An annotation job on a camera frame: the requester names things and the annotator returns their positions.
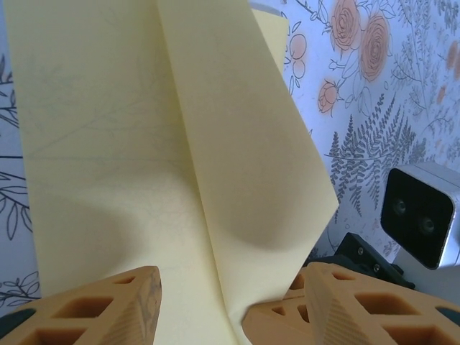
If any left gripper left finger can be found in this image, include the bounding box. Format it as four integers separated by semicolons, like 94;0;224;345
0;265;162;345

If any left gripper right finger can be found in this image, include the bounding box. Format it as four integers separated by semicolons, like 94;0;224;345
241;261;460;345

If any yellow cloth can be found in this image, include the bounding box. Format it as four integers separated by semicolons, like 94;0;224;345
5;0;341;345

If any floral patterned tablecloth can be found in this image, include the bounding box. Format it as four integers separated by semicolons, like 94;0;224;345
0;0;460;345

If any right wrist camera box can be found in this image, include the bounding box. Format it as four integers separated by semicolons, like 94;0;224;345
379;161;460;270

